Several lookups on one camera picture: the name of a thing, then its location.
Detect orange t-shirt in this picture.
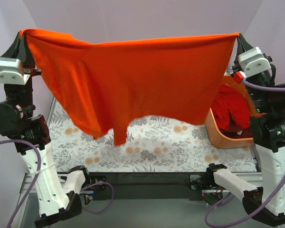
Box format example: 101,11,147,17
20,29,238,146

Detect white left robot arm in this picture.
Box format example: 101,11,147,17
0,34,88,228

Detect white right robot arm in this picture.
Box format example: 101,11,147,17
205,35,285,227

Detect red t-shirt in basket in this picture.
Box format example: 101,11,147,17
211,84,252,138

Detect orange plastic basket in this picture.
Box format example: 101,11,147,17
205,75,262,149

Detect floral patterned tablecloth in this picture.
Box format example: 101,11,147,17
48,101,257,172

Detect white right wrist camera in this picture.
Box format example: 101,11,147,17
232,47,271,84

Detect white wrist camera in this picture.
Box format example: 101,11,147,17
232,47,271,84
0,57,30,86

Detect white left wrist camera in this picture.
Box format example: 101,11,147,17
0,57,30,86

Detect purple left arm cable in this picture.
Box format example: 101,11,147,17
0,139,114,228

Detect aluminium frame rail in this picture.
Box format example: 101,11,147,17
10,172,285,228

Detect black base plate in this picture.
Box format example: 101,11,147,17
84,172,227,201

